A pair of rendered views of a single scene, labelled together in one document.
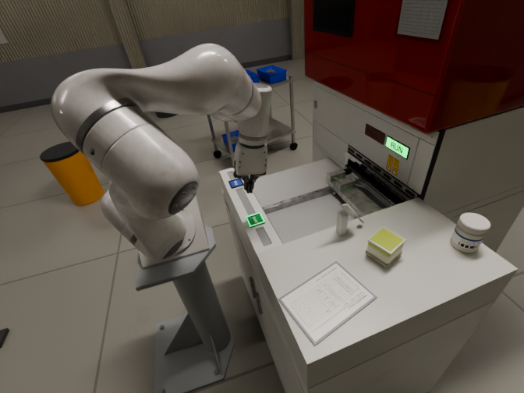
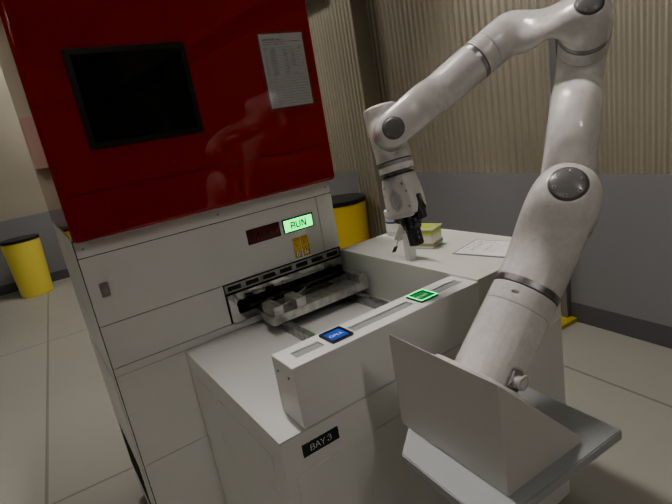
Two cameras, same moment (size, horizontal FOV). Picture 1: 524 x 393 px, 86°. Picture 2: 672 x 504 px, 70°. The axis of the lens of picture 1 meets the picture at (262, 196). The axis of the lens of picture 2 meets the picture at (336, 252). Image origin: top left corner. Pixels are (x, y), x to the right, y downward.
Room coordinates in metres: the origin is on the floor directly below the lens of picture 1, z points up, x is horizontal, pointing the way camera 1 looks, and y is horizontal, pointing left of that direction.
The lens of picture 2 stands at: (1.25, 1.05, 1.41)
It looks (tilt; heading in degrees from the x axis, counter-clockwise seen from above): 15 degrees down; 253
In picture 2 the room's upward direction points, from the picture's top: 10 degrees counter-clockwise
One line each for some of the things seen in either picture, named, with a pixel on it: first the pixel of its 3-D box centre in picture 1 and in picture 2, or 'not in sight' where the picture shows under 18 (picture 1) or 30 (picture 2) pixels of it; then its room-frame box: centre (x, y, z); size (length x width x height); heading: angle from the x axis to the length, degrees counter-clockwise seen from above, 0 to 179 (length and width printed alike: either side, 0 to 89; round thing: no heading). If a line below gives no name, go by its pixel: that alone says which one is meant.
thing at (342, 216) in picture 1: (347, 215); (404, 238); (0.64, -0.26, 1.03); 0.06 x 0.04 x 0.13; 105
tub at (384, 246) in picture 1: (384, 247); (427, 235); (0.52, -0.33, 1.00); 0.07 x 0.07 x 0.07; 33
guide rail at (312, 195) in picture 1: (308, 196); (307, 336); (1.01, -0.21, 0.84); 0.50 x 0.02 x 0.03; 105
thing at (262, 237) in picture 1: (247, 214); (387, 341); (0.87, 0.07, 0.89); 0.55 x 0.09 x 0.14; 15
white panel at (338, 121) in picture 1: (355, 139); (231, 267); (1.15, -0.47, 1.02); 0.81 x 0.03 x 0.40; 15
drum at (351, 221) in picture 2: not in sight; (345, 239); (-0.05, -2.94, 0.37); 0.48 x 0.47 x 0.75; 102
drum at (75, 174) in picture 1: (76, 175); not in sight; (2.53, 1.84, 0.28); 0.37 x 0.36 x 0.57; 12
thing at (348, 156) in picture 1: (374, 181); (289, 287); (0.97, -0.50, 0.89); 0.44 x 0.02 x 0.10; 15
